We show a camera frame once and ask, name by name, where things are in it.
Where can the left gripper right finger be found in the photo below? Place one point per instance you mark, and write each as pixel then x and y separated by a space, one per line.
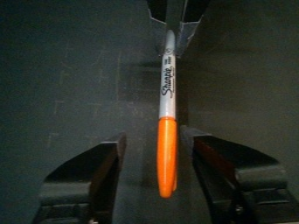
pixel 240 180

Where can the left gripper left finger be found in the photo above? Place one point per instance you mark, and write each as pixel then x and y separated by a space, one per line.
pixel 83 180

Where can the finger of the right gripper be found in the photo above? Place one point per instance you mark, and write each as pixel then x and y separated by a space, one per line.
pixel 190 29
pixel 158 32

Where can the grey marker pen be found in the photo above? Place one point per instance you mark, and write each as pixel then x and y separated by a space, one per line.
pixel 167 151

